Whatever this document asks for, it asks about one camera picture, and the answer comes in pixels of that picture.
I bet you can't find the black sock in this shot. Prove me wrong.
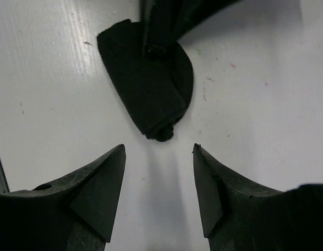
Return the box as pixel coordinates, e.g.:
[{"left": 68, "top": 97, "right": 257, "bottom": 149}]
[{"left": 97, "top": 19, "right": 194, "bottom": 142}]

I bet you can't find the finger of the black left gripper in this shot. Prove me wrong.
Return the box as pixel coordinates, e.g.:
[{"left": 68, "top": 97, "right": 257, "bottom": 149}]
[
  {"left": 139, "top": 0, "right": 160, "bottom": 56},
  {"left": 161, "top": 0, "right": 243, "bottom": 53}
]

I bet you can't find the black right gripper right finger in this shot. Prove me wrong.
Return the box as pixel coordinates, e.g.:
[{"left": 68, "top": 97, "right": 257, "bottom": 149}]
[{"left": 193, "top": 144, "right": 323, "bottom": 250}]

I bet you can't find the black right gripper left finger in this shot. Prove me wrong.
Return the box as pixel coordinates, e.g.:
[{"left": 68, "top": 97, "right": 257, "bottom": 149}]
[{"left": 0, "top": 144, "right": 125, "bottom": 250}]

